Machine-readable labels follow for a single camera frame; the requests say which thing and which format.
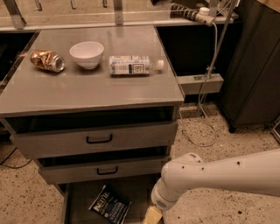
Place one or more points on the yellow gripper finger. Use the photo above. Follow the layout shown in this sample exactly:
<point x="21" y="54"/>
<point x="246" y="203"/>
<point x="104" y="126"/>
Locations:
<point x="153" y="215"/>

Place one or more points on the thin metal stand pole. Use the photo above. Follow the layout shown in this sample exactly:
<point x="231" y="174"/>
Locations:
<point x="219" y="39"/>

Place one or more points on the top grey drawer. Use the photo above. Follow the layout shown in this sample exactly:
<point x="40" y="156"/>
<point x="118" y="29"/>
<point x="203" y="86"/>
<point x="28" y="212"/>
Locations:
<point x="51" y="144"/>

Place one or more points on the blue chip bag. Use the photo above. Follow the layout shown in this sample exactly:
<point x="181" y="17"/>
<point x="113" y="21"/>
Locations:
<point x="110" y="206"/>

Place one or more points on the white ceramic bowl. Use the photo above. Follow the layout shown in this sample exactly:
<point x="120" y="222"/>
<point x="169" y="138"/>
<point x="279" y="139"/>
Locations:
<point x="87" y="54"/>

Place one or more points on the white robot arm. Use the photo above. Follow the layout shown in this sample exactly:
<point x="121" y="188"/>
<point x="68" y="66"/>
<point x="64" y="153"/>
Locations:
<point x="254" y="173"/>

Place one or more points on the clear plastic water bottle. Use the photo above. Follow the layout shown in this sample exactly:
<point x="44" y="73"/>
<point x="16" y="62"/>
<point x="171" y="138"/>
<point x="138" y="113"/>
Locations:
<point x="134" y="65"/>

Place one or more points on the grey drawer cabinet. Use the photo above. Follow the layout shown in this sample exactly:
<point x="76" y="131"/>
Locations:
<point x="79" y="98"/>

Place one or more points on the bottom grey open drawer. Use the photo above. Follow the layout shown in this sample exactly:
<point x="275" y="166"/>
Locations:
<point x="79" y="197"/>

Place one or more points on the long grey back counter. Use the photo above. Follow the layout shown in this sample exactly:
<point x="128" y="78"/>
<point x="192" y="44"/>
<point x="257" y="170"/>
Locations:
<point x="26" y="15"/>

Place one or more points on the middle grey drawer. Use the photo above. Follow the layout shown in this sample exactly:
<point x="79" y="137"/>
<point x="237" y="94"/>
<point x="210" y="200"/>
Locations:
<point x="112" y="169"/>

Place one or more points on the white clamp device with knob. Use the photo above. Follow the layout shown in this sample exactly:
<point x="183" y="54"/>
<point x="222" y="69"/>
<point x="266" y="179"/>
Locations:
<point x="202" y="15"/>

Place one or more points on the crushed gold soda can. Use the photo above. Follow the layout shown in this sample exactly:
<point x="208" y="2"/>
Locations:
<point x="47" y="60"/>

